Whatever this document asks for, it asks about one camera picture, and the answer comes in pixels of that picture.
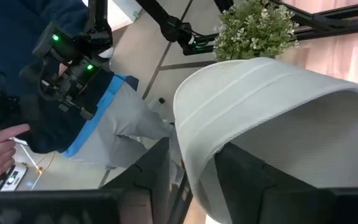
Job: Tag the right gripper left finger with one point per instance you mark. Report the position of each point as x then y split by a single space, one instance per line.
154 174

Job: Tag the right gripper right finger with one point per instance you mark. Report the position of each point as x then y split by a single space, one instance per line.
241 186

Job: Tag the grey rubber slide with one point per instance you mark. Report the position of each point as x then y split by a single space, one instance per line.
244 102

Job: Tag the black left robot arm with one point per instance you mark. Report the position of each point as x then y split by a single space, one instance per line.
169 25

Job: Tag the white phone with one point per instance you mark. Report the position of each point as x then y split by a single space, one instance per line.
12 179

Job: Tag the green potted plant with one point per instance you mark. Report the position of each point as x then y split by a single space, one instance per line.
253 31

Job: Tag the person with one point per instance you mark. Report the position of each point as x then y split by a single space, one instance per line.
5 37

